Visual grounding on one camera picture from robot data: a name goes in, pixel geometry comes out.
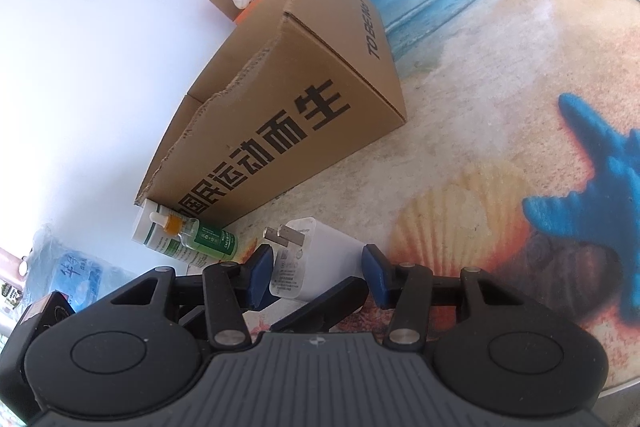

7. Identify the white charger plug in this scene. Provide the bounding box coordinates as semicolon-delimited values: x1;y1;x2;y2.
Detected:
264;217;366;303

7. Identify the blue plastic bag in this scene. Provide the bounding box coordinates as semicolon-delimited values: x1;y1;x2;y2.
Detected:
25;227;117;308

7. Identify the white bottle green label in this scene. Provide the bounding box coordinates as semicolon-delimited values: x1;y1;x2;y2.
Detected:
132;199;201;264

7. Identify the brown cardboard box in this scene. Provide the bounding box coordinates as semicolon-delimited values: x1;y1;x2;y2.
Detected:
134;0;407;228

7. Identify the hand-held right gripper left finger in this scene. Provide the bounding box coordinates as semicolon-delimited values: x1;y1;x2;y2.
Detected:
110;243;275;350

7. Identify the green dropper bottle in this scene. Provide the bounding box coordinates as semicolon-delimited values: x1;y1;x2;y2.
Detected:
161;213;236;264

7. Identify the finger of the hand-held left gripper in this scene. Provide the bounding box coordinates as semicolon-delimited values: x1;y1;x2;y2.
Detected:
271;277;371;334
176;306;211;336

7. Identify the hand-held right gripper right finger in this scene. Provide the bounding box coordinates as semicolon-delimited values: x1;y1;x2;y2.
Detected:
361;243;511;350

